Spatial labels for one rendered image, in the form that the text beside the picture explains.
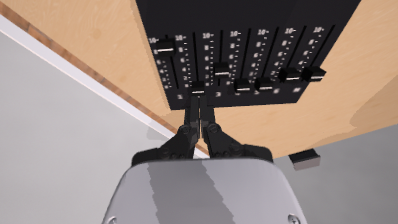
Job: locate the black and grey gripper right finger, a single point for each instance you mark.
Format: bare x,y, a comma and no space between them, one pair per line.
221,143

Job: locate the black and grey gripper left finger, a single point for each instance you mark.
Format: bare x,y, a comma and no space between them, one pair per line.
181,145

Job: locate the black lighting desk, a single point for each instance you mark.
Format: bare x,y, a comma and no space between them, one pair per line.
263,41

